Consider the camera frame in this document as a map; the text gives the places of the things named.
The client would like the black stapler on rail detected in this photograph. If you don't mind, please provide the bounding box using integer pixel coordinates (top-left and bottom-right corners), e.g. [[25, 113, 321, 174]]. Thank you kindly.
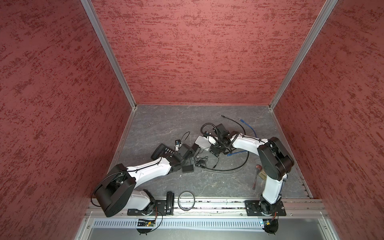
[[166, 191, 175, 216]]

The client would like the black power adapter with cable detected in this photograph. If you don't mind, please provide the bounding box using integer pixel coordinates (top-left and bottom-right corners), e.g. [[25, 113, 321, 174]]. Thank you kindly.
[[194, 156, 220, 169]]

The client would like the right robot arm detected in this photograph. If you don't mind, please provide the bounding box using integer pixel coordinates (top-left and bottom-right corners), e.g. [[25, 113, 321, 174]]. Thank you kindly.
[[207, 133, 295, 216]]

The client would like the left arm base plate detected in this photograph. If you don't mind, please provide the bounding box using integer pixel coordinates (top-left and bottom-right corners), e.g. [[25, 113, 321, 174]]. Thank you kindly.
[[127, 200, 166, 217]]

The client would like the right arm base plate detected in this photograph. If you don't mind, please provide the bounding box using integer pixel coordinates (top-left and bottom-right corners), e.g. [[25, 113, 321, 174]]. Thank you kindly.
[[245, 200, 287, 217]]

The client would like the white small network switch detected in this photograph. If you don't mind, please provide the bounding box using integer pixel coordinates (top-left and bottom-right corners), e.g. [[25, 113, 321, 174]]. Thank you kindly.
[[195, 136, 211, 151]]

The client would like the black ethernet cable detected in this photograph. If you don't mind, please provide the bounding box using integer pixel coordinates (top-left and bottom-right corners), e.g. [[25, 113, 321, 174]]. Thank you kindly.
[[203, 114, 250, 173]]

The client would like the black calculator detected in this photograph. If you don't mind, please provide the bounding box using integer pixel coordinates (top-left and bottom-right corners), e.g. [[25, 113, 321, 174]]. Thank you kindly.
[[151, 144, 175, 161]]

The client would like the blue ethernet cable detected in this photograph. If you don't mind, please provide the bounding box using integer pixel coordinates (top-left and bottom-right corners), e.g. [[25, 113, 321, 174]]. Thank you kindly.
[[226, 119, 258, 157]]

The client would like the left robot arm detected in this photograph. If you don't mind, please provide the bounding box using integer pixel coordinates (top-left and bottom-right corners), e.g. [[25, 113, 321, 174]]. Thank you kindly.
[[92, 144, 200, 218]]

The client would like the aluminium front rail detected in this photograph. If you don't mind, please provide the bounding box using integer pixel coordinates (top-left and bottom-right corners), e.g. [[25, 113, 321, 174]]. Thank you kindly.
[[85, 196, 329, 219]]

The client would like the black cable ring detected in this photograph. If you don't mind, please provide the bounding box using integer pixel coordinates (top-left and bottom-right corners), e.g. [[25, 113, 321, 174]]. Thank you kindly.
[[177, 191, 196, 212]]

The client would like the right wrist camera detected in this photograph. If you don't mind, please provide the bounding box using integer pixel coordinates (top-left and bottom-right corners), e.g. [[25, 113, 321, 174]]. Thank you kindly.
[[206, 135, 218, 146]]

